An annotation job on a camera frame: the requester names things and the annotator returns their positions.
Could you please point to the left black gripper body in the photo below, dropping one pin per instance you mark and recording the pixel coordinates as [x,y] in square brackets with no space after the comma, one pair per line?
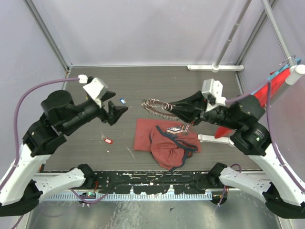
[88,110]

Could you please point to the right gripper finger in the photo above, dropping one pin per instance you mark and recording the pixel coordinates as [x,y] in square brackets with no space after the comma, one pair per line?
[190,104]
[188,116]

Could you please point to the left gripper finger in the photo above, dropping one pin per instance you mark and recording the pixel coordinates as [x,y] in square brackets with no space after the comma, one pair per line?
[115,112]
[108,95]

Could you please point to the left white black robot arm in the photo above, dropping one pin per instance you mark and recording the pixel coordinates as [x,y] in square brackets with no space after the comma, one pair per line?
[61,117]

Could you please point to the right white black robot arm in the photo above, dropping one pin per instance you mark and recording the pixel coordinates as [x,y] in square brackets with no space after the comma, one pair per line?
[283,192]

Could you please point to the key with blue tag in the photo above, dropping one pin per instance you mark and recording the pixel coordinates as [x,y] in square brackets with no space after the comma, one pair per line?
[122,101]

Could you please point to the key with red tag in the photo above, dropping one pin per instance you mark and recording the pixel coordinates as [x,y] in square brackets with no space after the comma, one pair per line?
[105,139]

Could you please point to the dark red shirt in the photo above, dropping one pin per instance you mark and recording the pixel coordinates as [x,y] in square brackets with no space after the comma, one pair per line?
[170,143]

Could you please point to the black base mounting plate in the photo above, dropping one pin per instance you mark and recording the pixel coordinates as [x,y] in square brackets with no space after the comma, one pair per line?
[152,182]

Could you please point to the white grey clothes rack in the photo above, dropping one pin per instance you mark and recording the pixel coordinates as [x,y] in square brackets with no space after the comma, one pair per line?
[268,13]

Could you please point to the teal clothes hanger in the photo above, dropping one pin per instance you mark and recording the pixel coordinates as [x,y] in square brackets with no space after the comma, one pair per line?
[284,75]

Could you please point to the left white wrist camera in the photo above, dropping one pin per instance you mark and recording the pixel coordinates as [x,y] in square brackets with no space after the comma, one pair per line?
[94,87]

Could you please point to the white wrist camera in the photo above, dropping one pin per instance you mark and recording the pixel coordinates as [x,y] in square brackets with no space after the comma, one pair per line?
[94,87]
[212,92]

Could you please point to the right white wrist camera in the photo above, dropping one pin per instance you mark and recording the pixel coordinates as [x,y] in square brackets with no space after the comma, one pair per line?
[212,92]

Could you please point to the slotted cable duct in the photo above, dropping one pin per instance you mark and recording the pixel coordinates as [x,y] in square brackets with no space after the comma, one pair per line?
[169,196]

